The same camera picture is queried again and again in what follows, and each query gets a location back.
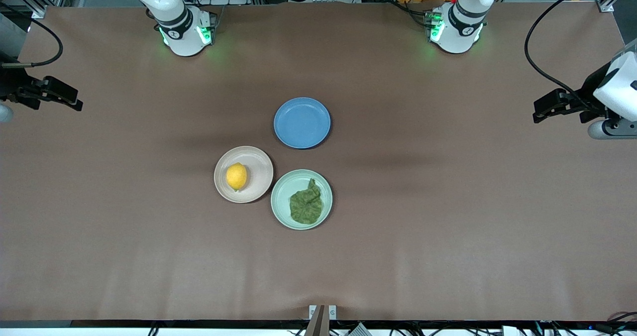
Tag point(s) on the blue plate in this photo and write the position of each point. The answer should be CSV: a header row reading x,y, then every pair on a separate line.
x,y
301,122

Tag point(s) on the beige plate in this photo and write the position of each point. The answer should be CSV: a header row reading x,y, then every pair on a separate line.
x,y
259,174

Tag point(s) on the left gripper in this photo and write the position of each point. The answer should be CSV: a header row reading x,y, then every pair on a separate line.
x,y
588,93

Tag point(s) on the camera stand post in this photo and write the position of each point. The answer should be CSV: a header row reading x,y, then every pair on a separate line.
x,y
318,321

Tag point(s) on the mint green plate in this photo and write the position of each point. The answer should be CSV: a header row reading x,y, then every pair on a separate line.
x,y
281,199

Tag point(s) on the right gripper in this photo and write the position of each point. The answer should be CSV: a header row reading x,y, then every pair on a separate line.
x,y
11,86

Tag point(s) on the green lettuce leaf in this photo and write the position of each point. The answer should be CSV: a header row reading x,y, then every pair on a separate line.
x,y
305,206

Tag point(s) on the yellow lemon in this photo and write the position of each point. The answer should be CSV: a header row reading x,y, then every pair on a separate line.
x,y
236,176

